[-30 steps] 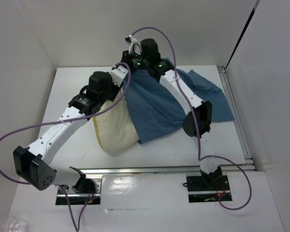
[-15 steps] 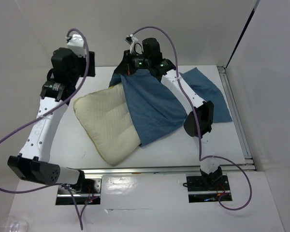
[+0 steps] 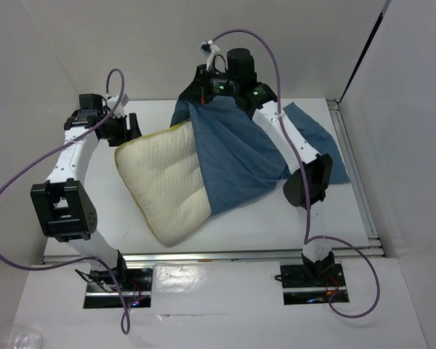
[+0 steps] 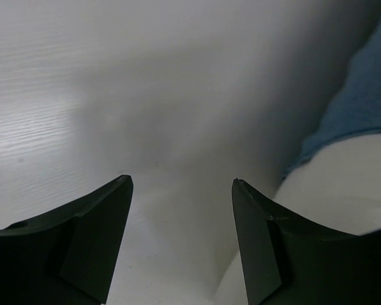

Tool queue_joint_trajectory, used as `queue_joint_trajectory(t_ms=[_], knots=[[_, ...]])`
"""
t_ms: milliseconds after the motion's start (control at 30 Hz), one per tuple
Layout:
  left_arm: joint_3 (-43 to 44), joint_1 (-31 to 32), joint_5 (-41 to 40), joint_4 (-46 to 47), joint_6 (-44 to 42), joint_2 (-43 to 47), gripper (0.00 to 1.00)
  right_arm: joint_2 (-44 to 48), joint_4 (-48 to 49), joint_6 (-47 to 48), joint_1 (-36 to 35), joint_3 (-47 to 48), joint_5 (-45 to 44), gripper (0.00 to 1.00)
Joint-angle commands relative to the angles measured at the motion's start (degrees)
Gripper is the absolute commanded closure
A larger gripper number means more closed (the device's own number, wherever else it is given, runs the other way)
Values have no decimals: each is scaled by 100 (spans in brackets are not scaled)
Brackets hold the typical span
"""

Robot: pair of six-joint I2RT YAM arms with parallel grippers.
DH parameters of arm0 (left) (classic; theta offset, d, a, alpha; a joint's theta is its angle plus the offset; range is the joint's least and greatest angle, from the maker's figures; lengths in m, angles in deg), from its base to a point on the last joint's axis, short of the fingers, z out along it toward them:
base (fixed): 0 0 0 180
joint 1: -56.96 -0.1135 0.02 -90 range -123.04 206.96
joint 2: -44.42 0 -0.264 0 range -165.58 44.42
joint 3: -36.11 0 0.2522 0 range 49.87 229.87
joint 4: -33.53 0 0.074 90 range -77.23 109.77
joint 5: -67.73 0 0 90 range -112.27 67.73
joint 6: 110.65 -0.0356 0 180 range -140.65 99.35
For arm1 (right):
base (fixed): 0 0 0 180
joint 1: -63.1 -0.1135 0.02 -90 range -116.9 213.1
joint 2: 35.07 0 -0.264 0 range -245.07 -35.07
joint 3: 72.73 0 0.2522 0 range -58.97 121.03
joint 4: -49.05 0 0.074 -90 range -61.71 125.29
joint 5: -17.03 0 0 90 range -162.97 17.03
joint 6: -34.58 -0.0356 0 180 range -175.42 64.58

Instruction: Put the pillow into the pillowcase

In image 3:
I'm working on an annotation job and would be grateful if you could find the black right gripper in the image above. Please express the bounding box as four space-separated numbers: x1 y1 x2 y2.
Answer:
179 63 239 105

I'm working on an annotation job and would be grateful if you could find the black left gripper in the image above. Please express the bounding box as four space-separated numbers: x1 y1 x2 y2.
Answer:
100 112 146 147

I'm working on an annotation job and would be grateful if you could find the cream yellow foam pillow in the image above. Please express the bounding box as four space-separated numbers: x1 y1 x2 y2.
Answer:
114 121 211 246

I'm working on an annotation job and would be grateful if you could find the blue fabric pillowcase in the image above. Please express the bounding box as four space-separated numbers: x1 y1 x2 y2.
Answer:
169 96 352 218

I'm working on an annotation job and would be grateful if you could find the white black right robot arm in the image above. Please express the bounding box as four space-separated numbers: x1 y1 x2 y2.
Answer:
179 41 335 285

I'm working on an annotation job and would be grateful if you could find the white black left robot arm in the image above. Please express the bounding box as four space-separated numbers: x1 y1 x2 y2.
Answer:
31 94 141 290

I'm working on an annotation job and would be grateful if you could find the clear plastic object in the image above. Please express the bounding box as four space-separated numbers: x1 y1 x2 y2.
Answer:
0 324 43 349

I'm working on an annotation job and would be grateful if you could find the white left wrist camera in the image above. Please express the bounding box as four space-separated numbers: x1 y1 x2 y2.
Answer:
105 93 129 119

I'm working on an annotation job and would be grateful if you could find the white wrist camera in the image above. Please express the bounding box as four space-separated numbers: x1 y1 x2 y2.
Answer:
200 40 220 71
105 93 129 119

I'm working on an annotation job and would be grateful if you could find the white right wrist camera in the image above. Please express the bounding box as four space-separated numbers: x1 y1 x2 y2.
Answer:
200 40 220 71

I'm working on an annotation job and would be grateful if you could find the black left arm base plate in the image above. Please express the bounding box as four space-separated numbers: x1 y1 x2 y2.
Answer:
78 266 153 309

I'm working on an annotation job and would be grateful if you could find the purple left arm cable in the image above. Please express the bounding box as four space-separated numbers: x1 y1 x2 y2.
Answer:
0 68 132 334

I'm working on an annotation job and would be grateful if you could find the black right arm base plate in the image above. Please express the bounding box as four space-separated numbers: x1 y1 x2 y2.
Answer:
274 263 350 305

